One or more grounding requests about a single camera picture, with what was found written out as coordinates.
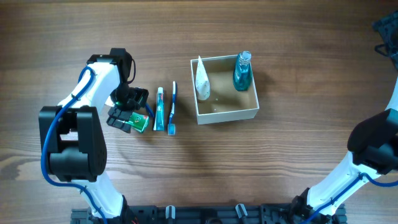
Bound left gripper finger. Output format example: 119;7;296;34
108;106;133;121
106;117;131;133

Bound green white soap packet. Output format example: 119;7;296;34
127;112;149;133

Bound white green-leaf lotion tube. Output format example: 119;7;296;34
195;57;210;101

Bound teal mouthwash bottle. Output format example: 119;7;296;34
233;51;252;91

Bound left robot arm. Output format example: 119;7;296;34
39;48;150;223

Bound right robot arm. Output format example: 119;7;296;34
289;90;397;223

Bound blue disposable razor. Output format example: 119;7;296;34
145;103;155;118

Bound teal white toothpaste tube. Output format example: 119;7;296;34
153;87;165;131

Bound blue white toothbrush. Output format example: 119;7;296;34
167;81;177;135

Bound white open cardboard box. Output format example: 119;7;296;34
190;55;260;124

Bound left blue cable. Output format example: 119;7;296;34
40;66;108;224

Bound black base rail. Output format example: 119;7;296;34
70;203;348;224

